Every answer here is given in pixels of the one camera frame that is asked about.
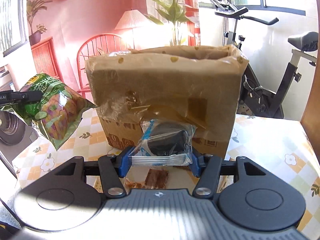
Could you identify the printed room backdrop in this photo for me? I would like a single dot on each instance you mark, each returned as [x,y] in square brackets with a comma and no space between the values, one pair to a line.
[72,22]

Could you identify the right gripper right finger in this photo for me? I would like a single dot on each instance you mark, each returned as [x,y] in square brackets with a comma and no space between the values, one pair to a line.
[207,168]

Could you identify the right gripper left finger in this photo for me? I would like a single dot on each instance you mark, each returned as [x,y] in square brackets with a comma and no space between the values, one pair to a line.
[112,169]

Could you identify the black exercise bike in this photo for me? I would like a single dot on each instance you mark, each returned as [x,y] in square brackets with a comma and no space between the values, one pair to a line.
[281,48]

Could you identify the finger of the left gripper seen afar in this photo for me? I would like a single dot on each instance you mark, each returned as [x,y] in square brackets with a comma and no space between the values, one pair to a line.
[9,97]

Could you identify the orange wafer packet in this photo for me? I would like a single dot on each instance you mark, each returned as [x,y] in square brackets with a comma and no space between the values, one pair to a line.
[129,184]

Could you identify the dried meat clear packet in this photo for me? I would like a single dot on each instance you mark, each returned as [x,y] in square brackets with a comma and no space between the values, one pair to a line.
[156,179]

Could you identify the checkered floral tablecloth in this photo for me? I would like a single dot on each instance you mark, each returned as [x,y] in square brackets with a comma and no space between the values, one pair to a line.
[280,146]

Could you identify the black cookie clear packet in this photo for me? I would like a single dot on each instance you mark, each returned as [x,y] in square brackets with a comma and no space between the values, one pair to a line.
[164,143]

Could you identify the green vegetable chips bag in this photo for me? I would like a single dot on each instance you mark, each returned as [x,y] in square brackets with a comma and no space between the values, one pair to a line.
[57,115]

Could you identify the wooden headboard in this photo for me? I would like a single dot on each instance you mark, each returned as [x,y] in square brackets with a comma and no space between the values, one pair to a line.
[310,119]

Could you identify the brown cardboard box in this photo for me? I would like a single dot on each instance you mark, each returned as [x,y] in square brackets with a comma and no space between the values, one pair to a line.
[196,85]

